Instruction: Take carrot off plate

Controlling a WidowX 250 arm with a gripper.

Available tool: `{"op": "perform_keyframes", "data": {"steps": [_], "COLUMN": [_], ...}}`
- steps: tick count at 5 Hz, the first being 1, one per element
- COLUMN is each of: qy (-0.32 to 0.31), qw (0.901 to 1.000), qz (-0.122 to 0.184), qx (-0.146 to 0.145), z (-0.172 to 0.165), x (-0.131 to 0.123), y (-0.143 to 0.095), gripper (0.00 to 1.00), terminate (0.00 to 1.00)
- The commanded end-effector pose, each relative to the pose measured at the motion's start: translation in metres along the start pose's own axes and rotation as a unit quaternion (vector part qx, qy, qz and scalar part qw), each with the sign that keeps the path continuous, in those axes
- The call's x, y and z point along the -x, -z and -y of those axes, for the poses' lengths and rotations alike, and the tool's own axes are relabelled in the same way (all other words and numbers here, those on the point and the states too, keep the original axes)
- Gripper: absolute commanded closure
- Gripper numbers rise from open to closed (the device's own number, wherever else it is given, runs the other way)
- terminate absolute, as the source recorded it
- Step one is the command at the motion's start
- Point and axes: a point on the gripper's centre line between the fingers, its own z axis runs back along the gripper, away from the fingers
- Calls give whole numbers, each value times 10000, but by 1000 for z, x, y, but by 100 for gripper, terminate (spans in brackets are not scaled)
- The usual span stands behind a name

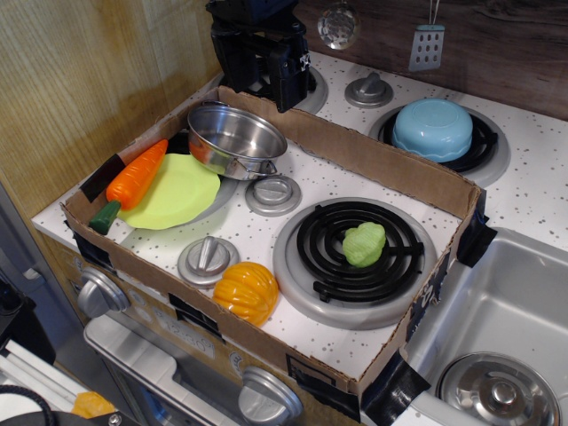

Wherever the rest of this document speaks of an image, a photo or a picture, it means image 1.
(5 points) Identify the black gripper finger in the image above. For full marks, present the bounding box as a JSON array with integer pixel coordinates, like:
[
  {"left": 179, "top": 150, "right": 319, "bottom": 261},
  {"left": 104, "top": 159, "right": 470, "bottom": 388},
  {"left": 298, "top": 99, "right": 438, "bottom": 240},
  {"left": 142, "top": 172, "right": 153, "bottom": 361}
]
[
  {"left": 214, "top": 39, "right": 259, "bottom": 92},
  {"left": 267, "top": 43, "right": 311, "bottom": 113}
]

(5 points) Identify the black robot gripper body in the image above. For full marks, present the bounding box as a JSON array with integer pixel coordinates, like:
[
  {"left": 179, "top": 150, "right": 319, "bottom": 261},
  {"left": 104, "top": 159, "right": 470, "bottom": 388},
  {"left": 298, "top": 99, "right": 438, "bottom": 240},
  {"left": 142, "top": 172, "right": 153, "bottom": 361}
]
[{"left": 205, "top": 0, "right": 310, "bottom": 92}]

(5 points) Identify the orange toy carrot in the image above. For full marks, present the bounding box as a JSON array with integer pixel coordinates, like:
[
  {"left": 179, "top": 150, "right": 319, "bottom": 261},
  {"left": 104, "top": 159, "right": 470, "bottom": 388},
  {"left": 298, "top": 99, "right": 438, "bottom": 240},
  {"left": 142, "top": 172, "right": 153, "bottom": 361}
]
[{"left": 89, "top": 139, "right": 169, "bottom": 235}]

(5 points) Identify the yellow-green plastic plate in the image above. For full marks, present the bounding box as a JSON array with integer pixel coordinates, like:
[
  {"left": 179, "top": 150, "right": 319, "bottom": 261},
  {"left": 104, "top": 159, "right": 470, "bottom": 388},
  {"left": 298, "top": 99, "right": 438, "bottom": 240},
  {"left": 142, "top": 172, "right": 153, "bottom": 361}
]
[{"left": 118, "top": 154, "right": 221, "bottom": 230}]

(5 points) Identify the back left black burner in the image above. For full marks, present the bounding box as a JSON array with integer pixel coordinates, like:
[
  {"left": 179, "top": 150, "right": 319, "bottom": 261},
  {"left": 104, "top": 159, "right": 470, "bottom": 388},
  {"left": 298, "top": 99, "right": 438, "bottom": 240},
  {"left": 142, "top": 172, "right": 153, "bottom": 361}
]
[{"left": 246, "top": 67, "right": 328, "bottom": 114}]

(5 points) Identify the black burner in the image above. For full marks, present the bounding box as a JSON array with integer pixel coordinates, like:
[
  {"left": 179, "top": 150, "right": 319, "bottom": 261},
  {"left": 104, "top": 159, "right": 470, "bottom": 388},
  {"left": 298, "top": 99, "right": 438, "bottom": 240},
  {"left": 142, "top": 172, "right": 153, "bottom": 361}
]
[
  {"left": 369, "top": 106, "right": 510, "bottom": 187},
  {"left": 246, "top": 67, "right": 328, "bottom": 114},
  {"left": 273, "top": 198, "right": 437, "bottom": 330}
]

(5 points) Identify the hanging metal strainer spoon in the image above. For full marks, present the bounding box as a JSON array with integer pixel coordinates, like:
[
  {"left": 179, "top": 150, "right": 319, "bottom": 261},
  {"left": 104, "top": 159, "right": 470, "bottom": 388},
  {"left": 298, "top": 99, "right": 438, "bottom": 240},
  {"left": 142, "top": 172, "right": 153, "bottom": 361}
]
[{"left": 317, "top": 1, "right": 361, "bottom": 51}]

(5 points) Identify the silver stove knob back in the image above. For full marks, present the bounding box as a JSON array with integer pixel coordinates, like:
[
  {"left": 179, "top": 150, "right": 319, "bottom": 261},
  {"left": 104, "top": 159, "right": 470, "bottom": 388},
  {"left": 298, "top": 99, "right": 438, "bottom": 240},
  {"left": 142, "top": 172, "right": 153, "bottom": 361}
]
[{"left": 344, "top": 72, "right": 394, "bottom": 108}]

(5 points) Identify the silver stove knob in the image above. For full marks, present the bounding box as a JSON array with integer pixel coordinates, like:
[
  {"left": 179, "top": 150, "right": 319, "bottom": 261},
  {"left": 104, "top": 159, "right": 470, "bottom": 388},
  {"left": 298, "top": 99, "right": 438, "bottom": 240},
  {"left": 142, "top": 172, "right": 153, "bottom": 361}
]
[
  {"left": 177, "top": 236, "right": 241, "bottom": 289},
  {"left": 245, "top": 176, "right": 302, "bottom": 217},
  {"left": 344, "top": 72, "right": 394, "bottom": 108}
]

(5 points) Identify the silver stove knob centre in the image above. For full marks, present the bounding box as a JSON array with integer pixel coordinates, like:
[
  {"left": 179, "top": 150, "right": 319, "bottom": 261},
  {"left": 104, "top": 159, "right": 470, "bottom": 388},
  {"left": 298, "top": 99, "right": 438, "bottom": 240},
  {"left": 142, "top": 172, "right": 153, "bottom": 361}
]
[{"left": 245, "top": 176, "right": 302, "bottom": 217}]

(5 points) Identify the light blue plastic bowl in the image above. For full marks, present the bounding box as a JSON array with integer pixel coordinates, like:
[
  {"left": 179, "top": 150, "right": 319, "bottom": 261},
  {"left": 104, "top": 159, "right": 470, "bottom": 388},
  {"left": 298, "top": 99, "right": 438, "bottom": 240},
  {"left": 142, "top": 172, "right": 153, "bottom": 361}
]
[{"left": 391, "top": 99, "right": 473, "bottom": 163}]

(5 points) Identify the green toy lettuce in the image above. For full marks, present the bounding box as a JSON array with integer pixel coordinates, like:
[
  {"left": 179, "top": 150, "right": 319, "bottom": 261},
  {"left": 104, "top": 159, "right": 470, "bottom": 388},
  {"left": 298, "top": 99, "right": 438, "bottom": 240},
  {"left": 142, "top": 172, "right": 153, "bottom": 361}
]
[{"left": 342, "top": 222, "right": 387, "bottom": 268}]

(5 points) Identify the front right black burner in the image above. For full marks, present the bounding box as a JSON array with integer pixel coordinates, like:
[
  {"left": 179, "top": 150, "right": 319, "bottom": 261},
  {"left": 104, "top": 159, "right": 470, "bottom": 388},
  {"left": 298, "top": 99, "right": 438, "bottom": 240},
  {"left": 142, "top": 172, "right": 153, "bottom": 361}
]
[{"left": 273, "top": 198, "right": 437, "bottom": 330}]

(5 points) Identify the silver stove knob front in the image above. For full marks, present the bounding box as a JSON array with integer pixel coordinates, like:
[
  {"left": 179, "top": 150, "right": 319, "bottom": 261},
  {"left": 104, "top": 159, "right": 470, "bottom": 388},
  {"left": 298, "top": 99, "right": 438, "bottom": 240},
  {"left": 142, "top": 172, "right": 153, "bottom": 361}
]
[{"left": 177, "top": 236, "right": 241, "bottom": 289}]

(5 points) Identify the back right black burner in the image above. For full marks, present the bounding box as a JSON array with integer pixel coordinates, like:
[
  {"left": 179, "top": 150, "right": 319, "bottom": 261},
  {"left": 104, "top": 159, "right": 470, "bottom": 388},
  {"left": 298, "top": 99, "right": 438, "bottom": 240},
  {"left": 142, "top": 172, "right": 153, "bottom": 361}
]
[{"left": 369, "top": 106, "right": 510, "bottom": 187}]

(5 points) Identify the orange toy pumpkin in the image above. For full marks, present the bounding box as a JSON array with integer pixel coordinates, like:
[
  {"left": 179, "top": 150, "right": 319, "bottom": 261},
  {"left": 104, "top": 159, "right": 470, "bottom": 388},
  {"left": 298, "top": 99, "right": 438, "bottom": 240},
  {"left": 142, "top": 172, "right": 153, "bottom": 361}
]
[{"left": 213, "top": 262, "right": 280, "bottom": 327}]

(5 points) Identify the brown cardboard fence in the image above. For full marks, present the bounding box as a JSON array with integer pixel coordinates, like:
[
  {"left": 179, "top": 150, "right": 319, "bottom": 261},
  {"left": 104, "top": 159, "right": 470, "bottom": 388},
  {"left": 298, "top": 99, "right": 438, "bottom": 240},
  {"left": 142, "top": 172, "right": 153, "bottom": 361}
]
[{"left": 63, "top": 87, "right": 485, "bottom": 425}]

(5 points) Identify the silver oven knob left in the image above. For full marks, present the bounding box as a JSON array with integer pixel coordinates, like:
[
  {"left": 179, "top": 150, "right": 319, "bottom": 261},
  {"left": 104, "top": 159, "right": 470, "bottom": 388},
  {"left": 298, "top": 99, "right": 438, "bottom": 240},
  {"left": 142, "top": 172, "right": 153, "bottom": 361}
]
[{"left": 77, "top": 267, "right": 130, "bottom": 319}]

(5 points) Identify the silver oven knob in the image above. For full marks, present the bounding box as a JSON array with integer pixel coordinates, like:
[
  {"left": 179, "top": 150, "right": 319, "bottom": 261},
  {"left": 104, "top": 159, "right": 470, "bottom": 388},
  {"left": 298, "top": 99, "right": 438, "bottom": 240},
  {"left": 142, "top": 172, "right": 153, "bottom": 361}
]
[
  {"left": 238, "top": 366, "right": 304, "bottom": 426},
  {"left": 77, "top": 267, "right": 130, "bottom": 319}
]

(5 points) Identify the grey toy sink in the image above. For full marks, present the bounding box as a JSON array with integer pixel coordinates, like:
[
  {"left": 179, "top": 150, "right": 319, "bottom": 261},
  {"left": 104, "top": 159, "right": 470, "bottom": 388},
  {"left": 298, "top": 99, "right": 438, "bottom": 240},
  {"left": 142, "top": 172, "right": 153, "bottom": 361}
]
[{"left": 399, "top": 228, "right": 567, "bottom": 425}]

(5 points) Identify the silver oven knob right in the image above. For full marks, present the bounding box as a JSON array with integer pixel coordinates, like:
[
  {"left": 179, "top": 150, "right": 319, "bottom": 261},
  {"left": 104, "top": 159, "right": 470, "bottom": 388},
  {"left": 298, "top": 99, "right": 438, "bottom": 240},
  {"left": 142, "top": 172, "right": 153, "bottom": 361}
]
[{"left": 238, "top": 366, "right": 304, "bottom": 426}]

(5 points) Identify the yellow cloth piece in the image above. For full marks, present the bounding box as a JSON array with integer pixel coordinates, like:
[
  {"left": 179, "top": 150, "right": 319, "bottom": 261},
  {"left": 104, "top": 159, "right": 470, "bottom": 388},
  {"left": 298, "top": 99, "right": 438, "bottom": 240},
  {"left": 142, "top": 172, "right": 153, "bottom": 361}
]
[{"left": 71, "top": 391, "right": 115, "bottom": 419}]

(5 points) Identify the stainless steel pot lid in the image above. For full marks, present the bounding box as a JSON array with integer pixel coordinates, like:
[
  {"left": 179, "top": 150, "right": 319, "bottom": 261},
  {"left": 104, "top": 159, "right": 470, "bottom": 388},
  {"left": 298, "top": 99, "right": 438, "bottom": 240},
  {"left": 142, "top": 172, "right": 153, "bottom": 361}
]
[{"left": 436, "top": 352, "right": 562, "bottom": 425}]

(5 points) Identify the hanging blue-handled spatula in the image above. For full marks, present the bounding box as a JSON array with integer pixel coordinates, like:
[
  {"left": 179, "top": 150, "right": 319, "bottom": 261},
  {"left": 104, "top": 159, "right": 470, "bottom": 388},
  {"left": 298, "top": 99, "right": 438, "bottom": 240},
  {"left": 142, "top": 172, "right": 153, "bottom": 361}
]
[{"left": 408, "top": 1, "right": 446, "bottom": 73}]

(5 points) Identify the silver oven door handle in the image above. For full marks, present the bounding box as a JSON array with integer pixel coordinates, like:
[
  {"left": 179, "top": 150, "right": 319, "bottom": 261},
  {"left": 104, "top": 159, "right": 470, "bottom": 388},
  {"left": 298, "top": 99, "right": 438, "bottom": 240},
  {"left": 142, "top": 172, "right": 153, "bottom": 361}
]
[{"left": 83, "top": 315, "right": 242, "bottom": 425}]

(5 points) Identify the black cable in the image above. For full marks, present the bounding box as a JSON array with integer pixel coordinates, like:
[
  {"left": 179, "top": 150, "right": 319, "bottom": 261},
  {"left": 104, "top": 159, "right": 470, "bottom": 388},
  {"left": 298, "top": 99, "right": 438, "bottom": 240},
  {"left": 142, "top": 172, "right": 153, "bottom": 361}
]
[{"left": 0, "top": 383, "right": 57, "bottom": 426}]

